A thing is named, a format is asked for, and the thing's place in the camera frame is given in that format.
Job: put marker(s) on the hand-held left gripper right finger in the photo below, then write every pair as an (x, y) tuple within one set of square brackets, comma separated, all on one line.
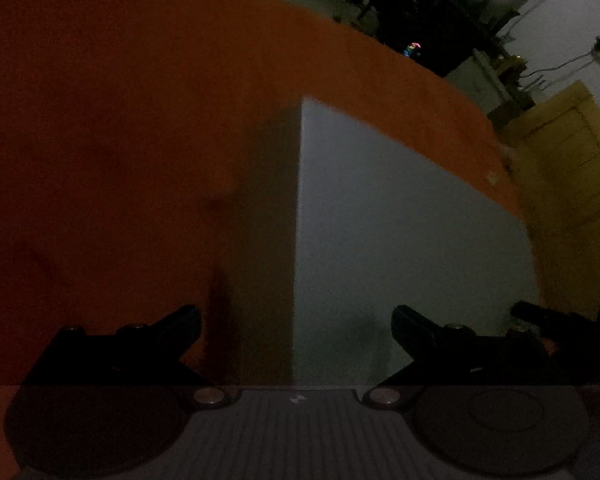
[(405, 322)]

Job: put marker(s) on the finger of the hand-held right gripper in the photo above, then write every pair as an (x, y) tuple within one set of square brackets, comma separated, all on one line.
[(535, 312)]

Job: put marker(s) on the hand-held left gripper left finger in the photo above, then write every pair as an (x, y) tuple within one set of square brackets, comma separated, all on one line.
[(187, 322)]

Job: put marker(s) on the white box lid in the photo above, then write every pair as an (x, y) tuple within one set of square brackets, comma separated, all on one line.
[(405, 235)]

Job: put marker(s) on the yellow wooden cabinet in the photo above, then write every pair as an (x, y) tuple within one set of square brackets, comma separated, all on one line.
[(570, 160)]

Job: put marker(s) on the orange blanket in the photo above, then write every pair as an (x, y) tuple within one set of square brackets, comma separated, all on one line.
[(105, 110)]

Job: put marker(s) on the white cabinet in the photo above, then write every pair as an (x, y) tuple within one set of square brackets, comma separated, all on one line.
[(472, 80)]

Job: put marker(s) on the computer tower with lights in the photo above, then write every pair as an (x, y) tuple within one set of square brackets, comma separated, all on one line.
[(420, 55)]

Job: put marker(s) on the dark desk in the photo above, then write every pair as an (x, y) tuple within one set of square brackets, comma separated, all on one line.
[(430, 25)]

